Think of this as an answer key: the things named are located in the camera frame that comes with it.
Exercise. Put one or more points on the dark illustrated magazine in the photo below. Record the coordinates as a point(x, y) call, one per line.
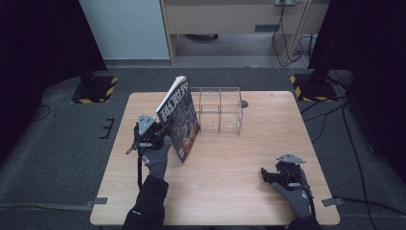
point(178, 121)

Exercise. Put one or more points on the beige wooden desk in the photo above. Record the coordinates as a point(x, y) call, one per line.
point(223, 17)

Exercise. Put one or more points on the person's left hand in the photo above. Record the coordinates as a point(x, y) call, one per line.
point(158, 159)

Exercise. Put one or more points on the striped black stand base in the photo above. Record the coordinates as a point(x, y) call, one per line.
point(94, 89)
point(314, 87)

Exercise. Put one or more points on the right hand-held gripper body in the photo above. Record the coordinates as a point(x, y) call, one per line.
point(288, 172)

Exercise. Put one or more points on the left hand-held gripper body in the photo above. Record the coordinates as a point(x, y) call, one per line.
point(147, 134)

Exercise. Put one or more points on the white cabinet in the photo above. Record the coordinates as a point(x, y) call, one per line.
point(127, 28)

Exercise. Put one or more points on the person's right hand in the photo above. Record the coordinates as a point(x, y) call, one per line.
point(297, 199)

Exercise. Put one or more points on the grey tape strip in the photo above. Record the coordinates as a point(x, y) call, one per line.
point(100, 201)
point(332, 202)

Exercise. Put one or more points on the clear acrylic desk organizer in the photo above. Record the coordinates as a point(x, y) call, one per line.
point(223, 110)

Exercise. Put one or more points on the black curtain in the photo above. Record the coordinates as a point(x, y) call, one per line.
point(367, 41)
point(38, 48)

